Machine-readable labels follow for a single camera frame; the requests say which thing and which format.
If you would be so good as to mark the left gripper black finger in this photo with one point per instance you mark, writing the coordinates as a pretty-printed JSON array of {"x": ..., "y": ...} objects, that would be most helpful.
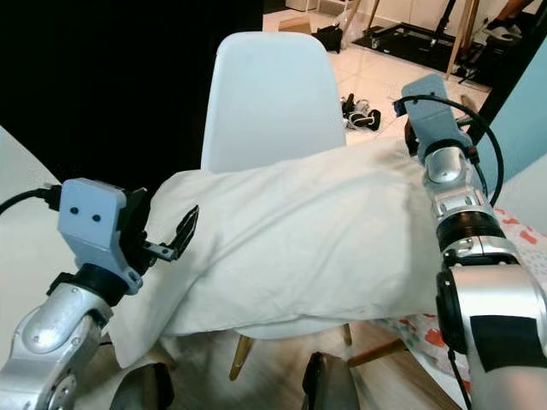
[{"x": 187, "y": 231}]

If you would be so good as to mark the large brown cardboard box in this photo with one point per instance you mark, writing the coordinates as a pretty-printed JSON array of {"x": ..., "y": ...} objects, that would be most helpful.
[{"x": 295, "y": 26}]

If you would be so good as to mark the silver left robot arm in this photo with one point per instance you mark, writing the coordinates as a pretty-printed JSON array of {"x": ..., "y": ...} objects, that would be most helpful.
[{"x": 51, "y": 342}]

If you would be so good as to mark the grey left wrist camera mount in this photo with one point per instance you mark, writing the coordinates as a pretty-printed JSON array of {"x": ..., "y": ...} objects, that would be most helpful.
[{"x": 94, "y": 226}]

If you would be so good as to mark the wooden bed frame rail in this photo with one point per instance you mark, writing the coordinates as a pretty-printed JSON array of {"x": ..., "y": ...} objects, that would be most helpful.
[{"x": 376, "y": 353}]

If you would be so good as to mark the black white sneaker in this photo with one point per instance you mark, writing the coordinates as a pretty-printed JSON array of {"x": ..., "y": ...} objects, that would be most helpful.
[
  {"x": 350, "y": 108},
  {"x": 369, "y": 118}
]

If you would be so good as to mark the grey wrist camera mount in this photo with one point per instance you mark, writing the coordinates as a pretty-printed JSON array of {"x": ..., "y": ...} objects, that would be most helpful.
[
  {"x": 94, "y": 226},
  {"x": 436, "y": 115}
]

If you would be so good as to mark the black door frame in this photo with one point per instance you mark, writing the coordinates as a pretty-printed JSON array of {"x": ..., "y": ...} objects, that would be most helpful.
[{"x": 513, "y": 64}]

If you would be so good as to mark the dark right robot leg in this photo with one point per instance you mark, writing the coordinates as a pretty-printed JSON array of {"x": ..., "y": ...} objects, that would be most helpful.
[{"x": 329, "y": 384}]

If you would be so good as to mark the black treadmill base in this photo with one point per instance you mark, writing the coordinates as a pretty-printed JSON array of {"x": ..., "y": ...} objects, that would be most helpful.
[{"x": 402, "y": 39}]

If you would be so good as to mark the wooden stand legs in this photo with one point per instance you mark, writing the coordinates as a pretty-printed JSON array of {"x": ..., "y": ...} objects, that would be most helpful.
[{"x": 461, "y": 38}]

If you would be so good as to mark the person leg with white shoe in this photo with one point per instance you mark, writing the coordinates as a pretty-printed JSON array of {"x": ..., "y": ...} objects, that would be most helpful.
[{"x": 502, "y": 30}]

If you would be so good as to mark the black bag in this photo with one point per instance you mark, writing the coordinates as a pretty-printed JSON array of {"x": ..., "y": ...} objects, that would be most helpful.
[{"x": 331, "y": 38}]

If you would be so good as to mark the white bed sheet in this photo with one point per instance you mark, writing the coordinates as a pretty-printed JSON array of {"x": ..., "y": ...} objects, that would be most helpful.
[{"x": 526, "y": 184}]

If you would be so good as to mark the dotted patterned pillow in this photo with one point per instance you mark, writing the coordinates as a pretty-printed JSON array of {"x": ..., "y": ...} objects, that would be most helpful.
[{"x": 414, "y": 335}]

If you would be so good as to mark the plain cream pillow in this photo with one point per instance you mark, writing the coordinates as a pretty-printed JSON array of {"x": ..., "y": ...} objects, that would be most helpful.
[{"x": 308, "y": 248}]

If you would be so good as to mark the white plastic chair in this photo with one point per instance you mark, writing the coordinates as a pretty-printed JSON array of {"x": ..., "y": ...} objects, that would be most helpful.
[{"x": 269, "y": 102}]

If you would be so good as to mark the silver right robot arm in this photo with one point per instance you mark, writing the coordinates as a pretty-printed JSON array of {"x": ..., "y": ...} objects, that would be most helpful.
[{"x": 496, "y": 299}]

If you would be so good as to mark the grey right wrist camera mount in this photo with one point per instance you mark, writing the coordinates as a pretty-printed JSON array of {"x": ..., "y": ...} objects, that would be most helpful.
[{"x": 436, "y": 115}]

